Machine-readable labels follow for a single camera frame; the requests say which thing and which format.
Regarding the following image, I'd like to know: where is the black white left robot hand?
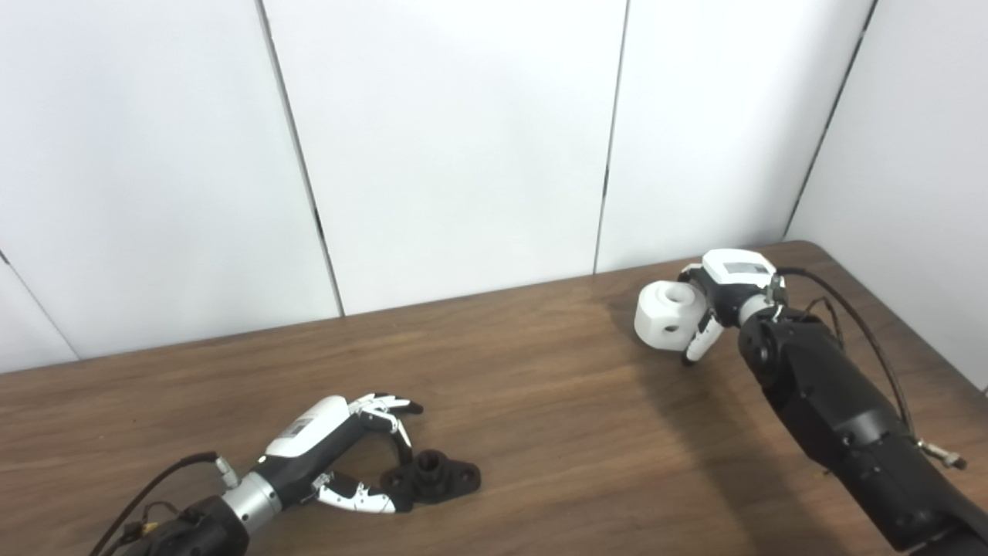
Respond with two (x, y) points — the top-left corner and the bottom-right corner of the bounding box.
(255, 392), (424, 514)

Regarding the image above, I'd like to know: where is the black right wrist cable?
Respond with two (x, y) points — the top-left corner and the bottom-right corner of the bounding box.
(776, 266), (967, 470)

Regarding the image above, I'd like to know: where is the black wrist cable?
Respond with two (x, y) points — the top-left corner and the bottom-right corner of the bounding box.
(776, 266), (967, 470)
(89, 452), (240, 556)

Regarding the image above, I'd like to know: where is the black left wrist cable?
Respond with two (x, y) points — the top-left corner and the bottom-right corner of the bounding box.
(89, 452), (240, 556)

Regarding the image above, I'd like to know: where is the black plastic holder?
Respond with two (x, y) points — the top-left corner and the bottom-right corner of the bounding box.
(381, 449), (482, 507)

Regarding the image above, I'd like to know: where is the round white plastic piece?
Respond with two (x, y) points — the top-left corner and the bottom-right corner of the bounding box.
(634, 281), (708, 352)

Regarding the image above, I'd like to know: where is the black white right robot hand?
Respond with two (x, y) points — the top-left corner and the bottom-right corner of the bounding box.
(678, 249), (788, 365)

